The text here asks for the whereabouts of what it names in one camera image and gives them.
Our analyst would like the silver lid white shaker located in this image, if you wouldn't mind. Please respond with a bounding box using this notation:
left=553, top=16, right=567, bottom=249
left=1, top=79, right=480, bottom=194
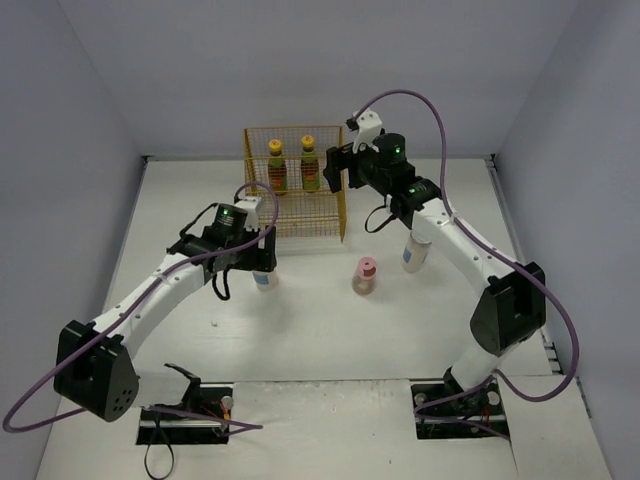
left=252, top=270, right=278, bottom=291

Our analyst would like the yellow cap sauce bottle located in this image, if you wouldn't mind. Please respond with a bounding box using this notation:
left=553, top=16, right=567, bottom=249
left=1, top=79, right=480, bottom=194
left=268, top=138, right=288, bottom=196
left=300, top=135, right=320, bottom=193

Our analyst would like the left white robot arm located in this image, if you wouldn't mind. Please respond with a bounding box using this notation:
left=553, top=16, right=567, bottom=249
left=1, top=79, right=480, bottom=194
left=54, top=196, right=277, bottom=422

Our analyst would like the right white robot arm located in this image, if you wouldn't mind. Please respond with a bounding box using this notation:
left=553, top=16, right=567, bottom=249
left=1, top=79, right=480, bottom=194
left=323, top=133, right=546, bottom=412

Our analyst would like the white shaker blue label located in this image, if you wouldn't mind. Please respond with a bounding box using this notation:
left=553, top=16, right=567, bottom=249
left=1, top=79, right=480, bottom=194
left=401, top=231, right=431, bottom=274

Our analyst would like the pink lid spice jar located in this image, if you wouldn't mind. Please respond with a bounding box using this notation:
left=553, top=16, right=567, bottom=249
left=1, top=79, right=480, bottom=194
left=352, top=257, right=377, bottom=296

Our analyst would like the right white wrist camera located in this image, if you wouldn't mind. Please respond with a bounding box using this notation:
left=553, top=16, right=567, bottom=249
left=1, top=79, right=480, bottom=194
left=346, top=107, right=383, bottom=154

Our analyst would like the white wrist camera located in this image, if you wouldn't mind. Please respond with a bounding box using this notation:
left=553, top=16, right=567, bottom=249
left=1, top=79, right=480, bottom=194
left=234, top=196, right=264, bottom=232
left=346, top=107, right=383, bottom=154

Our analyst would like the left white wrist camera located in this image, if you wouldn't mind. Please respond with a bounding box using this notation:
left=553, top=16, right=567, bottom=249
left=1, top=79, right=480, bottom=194
left=234, top=196, right=264, bottom=232

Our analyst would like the yellow wire rack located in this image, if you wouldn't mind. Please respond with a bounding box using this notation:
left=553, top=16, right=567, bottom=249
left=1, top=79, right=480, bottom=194
left=243, top=125, right=347, bottom=239

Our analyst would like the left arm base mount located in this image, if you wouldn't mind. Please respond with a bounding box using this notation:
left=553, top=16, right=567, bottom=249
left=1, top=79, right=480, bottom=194
left=136, top=363, right=233, bottom=446

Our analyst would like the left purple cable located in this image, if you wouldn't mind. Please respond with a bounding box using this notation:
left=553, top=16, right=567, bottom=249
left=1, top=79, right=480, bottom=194
left=1, top=181, right=280, bottom=434

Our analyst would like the black loop cable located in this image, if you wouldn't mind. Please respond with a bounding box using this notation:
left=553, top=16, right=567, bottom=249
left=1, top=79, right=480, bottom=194
left=143, top=419, right=176, bottom=475

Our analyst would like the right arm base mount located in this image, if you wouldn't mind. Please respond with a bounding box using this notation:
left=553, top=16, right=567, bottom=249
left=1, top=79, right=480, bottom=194
left=410, top=381, right=510, bottom=441

